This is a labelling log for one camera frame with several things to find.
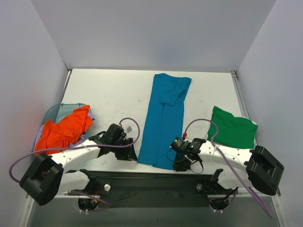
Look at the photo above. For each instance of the lavender t shirt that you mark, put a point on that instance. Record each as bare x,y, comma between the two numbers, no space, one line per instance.
82,139

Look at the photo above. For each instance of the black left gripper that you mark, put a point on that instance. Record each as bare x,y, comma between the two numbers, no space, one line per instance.
125,149

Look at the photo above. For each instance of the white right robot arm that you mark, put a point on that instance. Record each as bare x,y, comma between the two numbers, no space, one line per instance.
258,168

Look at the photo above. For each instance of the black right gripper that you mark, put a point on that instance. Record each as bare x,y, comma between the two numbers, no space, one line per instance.
181,161

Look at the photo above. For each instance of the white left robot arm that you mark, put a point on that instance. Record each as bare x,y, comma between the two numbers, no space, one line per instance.
50,175

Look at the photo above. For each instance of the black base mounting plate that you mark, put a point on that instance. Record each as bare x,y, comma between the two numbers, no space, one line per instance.
156,190

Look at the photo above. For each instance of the orange t shirt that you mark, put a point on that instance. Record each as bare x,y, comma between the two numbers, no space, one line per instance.
64,132

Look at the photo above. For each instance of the green folded t shirt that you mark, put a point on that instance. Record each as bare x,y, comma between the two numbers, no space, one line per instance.
232,131

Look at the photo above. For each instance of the teal blue t shirt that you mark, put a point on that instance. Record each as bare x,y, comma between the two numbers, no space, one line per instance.
164,120

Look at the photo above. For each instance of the aluminium frame rail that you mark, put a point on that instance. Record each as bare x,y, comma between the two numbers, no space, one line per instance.
115,95

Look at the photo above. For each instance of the clear blue plastic bin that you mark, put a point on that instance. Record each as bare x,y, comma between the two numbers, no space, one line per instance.
56,114

